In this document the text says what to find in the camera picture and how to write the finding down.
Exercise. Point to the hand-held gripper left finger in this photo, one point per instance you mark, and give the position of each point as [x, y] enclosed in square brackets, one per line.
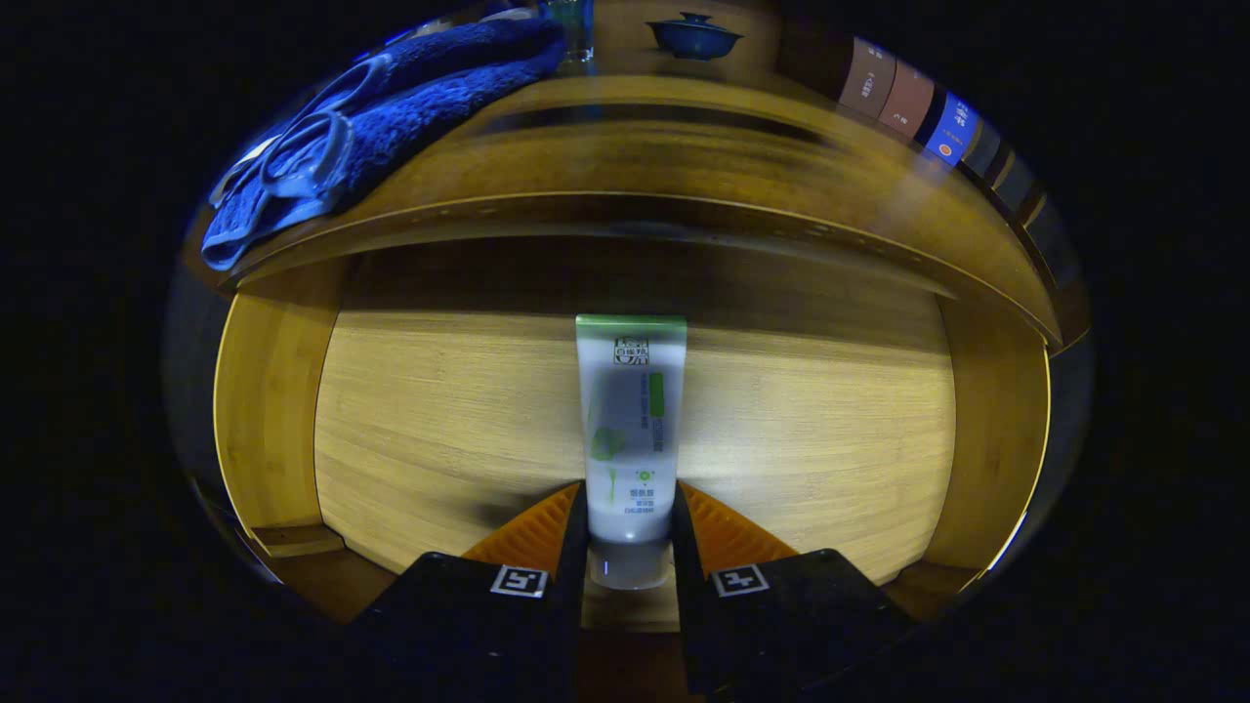
[576, 547]

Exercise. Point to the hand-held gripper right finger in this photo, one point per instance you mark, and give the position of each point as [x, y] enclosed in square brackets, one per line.
[684, 547]

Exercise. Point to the white green tube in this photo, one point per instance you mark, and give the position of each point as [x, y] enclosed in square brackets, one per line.
[630, 410]

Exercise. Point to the wooden drawer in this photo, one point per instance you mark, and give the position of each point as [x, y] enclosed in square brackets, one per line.
[439, 420]

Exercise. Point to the wooden countertop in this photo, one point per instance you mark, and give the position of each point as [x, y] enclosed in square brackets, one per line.
[684, 156]

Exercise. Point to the wooden cabinet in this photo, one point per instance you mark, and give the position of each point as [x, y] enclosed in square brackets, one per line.
[625, 44]

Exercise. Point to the blue folded towel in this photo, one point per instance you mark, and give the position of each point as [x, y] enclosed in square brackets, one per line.
[391, 107]

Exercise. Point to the blue book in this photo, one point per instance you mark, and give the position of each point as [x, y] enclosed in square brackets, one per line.
[952, 127]

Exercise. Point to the brown book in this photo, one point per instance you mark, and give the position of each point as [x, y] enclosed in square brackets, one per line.
[906, 100]
[867, 80]

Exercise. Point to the blue lidded teacup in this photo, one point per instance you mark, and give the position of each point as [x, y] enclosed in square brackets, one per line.
[695, 39]

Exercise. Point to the teal tumbler bottle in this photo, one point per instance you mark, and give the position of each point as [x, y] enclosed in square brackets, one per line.
[571, 29]

